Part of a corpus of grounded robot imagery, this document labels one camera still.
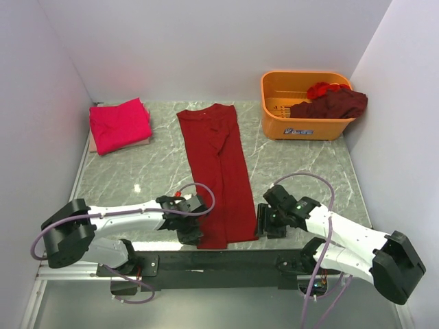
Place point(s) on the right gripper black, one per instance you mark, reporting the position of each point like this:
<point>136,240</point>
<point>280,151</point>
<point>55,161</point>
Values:
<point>273,232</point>

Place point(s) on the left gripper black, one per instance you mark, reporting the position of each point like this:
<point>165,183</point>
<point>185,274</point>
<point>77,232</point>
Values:
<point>192,238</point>

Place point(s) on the red t shirt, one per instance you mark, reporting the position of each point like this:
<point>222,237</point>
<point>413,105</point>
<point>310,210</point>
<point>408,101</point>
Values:
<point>216,159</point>

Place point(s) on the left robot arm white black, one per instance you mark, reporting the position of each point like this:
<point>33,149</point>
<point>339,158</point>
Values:
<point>78,232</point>

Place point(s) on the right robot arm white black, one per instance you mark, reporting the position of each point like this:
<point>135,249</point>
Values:
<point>388,261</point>

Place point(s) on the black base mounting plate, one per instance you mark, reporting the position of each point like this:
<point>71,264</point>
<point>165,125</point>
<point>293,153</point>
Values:
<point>278,268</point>

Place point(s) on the orange plastic basket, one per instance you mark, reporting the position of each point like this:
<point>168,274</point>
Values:
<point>280,90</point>

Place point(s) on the folded pink t shirt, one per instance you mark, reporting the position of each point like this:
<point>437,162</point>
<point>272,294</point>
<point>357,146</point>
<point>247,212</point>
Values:
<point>115,127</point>

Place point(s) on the bright red cloth in basket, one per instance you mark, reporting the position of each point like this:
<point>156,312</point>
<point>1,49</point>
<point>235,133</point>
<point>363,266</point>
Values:
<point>321,89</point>

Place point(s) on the dark maroon t shirt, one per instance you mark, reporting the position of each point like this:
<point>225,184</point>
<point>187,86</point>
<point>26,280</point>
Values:
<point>341,104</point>

